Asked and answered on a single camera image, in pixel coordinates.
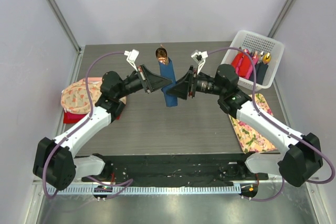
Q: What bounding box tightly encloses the floral mesh laundry bag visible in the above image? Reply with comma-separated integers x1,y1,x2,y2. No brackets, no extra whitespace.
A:
60,77,128,114

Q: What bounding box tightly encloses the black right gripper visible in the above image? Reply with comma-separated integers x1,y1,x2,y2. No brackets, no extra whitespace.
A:
166,65,225,100

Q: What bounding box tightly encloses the dark blue rolled napkin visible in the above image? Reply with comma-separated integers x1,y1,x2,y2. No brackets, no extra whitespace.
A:
256,62,268,85

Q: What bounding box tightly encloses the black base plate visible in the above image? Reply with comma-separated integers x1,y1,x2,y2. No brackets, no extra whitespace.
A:
94,153,269,187

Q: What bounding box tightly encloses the gold spoon in basket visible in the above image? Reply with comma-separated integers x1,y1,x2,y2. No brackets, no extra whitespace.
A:
262,52,271,65

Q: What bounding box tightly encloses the pink rolled napkin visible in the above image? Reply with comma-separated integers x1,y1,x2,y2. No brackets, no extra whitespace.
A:
245,56,259,80

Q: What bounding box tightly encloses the red napkin stack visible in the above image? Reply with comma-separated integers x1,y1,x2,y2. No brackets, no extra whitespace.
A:
63,111,87,124

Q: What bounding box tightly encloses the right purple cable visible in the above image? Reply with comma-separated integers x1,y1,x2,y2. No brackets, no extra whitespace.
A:
206,47,335,201

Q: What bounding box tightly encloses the red rolled napkin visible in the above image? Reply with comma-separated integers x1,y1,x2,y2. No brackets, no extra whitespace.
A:
231,52,252,78

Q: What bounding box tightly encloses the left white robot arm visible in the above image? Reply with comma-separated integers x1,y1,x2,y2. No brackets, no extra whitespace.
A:
33,65,172,190

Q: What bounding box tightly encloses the rose gold spoon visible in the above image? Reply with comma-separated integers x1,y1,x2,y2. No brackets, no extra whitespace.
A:
155,44,169,65

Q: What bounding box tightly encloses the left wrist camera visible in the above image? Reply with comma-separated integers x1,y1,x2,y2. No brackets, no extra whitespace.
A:
124,49,140,71

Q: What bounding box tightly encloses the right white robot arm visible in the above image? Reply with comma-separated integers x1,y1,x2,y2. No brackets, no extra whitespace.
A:
167,64,323,187

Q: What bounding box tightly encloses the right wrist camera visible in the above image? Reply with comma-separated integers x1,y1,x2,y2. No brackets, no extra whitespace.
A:
191,50,208,74

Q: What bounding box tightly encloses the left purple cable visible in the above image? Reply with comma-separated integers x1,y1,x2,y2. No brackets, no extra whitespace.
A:
43,52,135,200

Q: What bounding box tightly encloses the blue paper napkin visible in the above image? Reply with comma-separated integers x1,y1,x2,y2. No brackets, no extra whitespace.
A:
158,56,179,108

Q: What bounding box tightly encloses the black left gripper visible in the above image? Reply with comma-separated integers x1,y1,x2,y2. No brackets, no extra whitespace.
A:
115,65,172,100

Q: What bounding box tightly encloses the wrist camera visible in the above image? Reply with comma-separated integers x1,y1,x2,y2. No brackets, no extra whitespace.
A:
124,49,140,71
191,50,208,74

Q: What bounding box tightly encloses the purple cable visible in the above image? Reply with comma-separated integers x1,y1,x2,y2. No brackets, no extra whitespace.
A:
43,52,135,200
206,47,335,201

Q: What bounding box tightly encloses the floral tray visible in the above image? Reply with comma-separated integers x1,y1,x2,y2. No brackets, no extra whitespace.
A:
228,93,279,154

